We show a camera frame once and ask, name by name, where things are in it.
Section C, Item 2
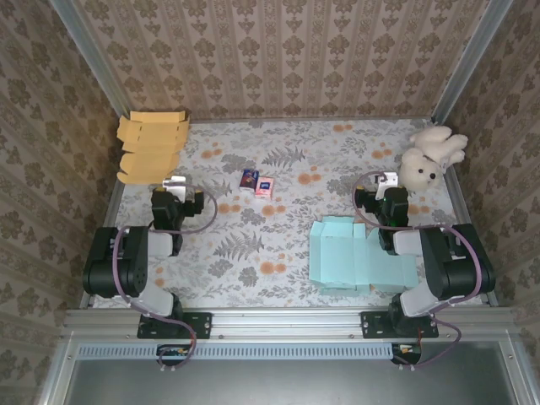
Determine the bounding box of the teal paper box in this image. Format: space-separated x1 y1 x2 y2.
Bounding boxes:
309 215 419 297

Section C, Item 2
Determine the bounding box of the black right controller board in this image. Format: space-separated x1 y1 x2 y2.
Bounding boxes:
391 342 423 365

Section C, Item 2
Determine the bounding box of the aluminium left frame post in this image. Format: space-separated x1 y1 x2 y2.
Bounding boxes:
49 0 128 122

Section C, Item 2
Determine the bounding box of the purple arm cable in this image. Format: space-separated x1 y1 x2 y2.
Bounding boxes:
111 183 219 372
352 170 484 372

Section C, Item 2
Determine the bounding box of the white plush dog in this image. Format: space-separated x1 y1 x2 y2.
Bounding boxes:
398 125 470 193

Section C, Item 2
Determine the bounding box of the pink tissue pack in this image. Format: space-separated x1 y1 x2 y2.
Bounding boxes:
254 175 275 200

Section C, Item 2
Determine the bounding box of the aluminium frame post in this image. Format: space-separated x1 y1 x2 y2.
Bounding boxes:
49 0 128 122
432 0 514 123

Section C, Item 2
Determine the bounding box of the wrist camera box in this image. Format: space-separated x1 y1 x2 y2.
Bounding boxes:
374 171 400 191
162 175 187 197

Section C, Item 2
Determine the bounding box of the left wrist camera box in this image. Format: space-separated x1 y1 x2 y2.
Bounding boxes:
162 175 187 197

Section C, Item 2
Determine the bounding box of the black controller board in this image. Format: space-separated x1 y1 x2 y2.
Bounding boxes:
156 343 192 366
391 342 423 365

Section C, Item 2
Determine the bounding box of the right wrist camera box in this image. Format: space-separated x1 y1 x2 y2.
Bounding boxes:
374 171 400 191

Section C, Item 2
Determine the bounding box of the aluminium mounting rail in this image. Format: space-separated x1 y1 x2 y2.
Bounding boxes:
62 307 518 341

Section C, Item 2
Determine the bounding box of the black left controller board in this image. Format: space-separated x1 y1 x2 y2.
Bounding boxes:
156 343 192 366

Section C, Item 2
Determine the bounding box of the grey metal sheet panel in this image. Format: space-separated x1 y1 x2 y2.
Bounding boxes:
67 358 514 405

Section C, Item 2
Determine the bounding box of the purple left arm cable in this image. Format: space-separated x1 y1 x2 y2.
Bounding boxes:
111 183 219 372

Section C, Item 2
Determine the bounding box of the aluminium back rail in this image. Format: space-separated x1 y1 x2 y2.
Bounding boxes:
189 116 436 125

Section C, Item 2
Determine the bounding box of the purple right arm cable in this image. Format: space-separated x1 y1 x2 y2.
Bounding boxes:
352 170 484 372

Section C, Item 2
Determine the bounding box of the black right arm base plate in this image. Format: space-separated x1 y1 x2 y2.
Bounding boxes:
359 310 440 340

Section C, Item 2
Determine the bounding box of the slotted grey cable duct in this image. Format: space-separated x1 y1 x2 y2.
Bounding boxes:
78 342 397 360

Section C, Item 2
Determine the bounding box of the aluminium right side rail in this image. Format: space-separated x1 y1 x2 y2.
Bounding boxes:
442 164 500 307

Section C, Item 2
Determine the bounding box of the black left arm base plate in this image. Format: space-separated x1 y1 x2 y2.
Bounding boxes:
137 310 213 340

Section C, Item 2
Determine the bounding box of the yellow paper box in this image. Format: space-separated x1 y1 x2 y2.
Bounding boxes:
116 110 192 186

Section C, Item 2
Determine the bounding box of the dark blue tissue pack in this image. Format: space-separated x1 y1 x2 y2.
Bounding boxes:
239 168 259 193

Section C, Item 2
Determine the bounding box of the floral table mat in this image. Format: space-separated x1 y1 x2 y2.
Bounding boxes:
92 118 484 309

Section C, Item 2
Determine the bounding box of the aluminium right frame post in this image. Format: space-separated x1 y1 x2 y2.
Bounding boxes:
432 0 514 123

